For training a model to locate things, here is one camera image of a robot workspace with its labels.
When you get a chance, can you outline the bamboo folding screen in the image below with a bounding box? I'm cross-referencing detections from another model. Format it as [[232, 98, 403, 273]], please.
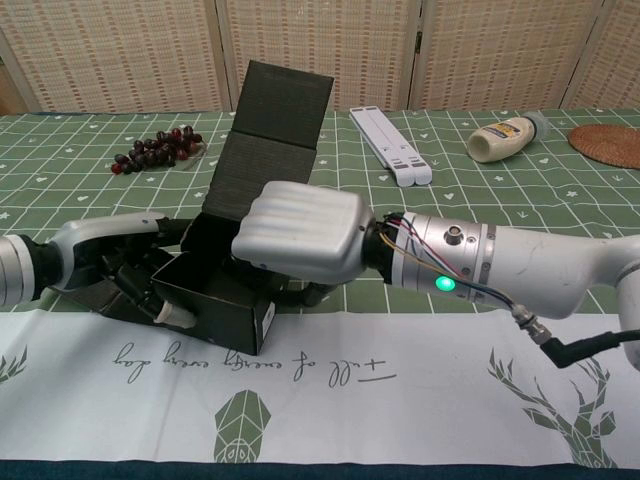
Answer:
[[0, 0, 640, 114]]

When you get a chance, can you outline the dark red grape bunch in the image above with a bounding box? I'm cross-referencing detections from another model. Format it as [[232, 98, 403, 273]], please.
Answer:
[[110, 126, 204, 176]]

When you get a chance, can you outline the white folding stand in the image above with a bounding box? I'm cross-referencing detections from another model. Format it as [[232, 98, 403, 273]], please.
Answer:
[[348, 105, 434, 188]]

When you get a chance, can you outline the black cardboard box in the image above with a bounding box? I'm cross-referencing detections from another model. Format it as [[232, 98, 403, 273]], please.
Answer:
[[64, 59, 335, 354]]

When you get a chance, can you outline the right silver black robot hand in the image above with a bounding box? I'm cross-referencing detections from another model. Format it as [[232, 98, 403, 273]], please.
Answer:
[[230, 180, 376, 309]]

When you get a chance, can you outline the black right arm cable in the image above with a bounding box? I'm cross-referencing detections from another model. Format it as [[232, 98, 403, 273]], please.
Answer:
[[512, 304, 640, 369]]

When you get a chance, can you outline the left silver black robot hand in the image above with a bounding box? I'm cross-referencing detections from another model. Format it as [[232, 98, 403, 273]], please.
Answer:
[[29, 212, 196, 329]]

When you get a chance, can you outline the round brown woven coaster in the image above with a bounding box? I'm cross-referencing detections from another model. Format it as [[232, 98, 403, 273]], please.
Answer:
[[568, 124, 640, 171]]

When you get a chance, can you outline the cream mayonnaise squeeze bottle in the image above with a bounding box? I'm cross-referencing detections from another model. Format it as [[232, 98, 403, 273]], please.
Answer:
[[467, 112, 550, 164]]

